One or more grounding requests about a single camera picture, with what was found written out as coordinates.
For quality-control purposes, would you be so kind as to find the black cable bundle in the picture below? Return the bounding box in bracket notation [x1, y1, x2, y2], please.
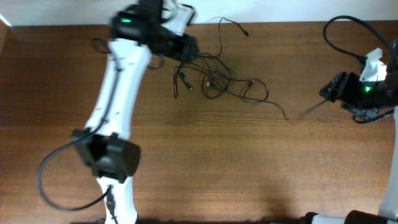
[172, 16, 330, 121]

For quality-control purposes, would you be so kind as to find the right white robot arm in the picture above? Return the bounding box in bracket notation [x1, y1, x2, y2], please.
[302, 40, 397, 224]

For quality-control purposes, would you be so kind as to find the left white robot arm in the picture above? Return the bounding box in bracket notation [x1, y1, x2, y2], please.
[72, 1, 198, 223]

